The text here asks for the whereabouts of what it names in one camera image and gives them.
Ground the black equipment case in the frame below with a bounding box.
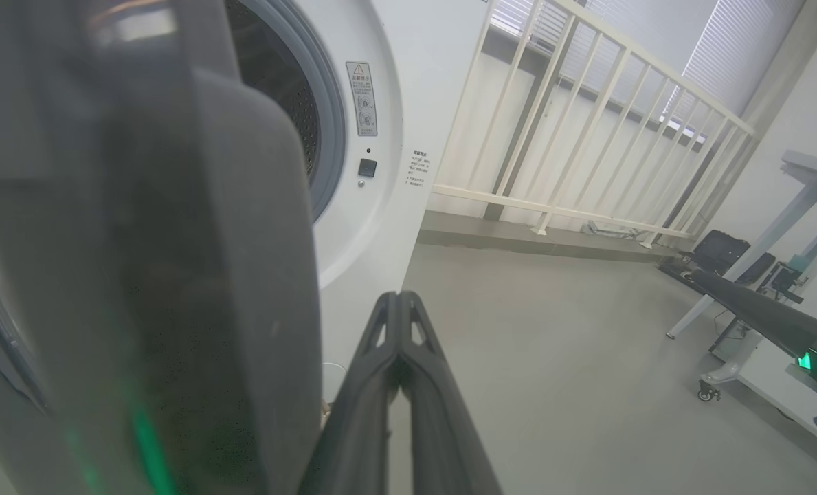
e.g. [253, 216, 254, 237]
[659, 230, 777, 289]

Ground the small printed text label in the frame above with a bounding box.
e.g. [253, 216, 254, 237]
[408, 150, 431, 188]

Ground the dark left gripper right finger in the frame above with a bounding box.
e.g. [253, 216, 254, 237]
[398, 292, 502, 495]

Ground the white front-load washing machine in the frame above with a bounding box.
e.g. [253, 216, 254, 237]
[0, 0, 495, 495]

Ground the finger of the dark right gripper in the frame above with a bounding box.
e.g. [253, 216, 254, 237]
[686, 269, 817, 358]

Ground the white metal railing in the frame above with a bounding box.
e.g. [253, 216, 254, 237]
[429, 0, 757, 250]

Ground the grey warning sticker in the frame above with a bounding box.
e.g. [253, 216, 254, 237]
[346, 62, 379, 137]

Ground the white wheeled table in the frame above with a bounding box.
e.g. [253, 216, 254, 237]
[666, 150, 817, 458]

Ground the black round washer door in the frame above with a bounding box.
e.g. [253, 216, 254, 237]
[0, 0, 324, 495]

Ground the stainless steel washer drum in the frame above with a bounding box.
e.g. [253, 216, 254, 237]
[224, 0, 321, 186]

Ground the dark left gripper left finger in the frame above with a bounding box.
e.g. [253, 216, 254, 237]
[298, 292, 402, 495]

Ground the grey rubber door gasket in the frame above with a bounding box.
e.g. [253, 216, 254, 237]
[226, 0, 347, 224]

